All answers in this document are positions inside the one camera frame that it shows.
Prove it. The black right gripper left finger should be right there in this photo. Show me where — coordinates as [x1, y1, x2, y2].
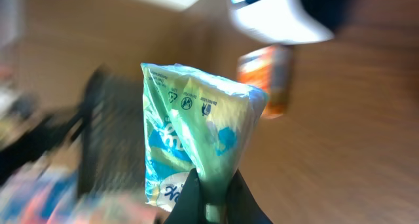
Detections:
[164, 168, 206, 224]

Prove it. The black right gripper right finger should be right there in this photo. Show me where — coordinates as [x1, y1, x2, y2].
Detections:
[226, 170, 272, 224]

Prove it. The teal tissue pack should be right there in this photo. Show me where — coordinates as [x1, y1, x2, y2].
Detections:
[141, 63, 268, 212]

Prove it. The orange tissue pack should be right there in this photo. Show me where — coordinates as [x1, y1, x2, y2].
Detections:
[238, 45, 293, 119]

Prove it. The yellow chips bag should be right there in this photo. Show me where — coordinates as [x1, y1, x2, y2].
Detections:
[1, 167, 158, 224]

